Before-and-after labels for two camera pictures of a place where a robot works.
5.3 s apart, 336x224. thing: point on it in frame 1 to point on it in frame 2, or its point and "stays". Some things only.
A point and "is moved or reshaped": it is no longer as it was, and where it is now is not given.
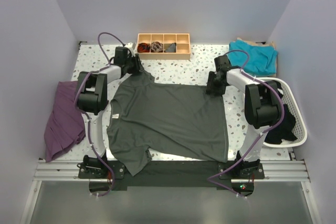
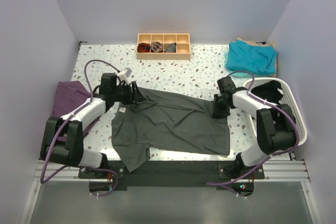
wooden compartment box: (182, 41) stays
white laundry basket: (299, 127) stays
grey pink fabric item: (156, 46) stays
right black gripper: (210, 84) to (220, 114)
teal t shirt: (262, 60) stays
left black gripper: (138, 65) to (136, 97)
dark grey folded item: (171, 49) stays
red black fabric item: (143, 48) stays
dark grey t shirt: (182, 121) is moved or reshaped
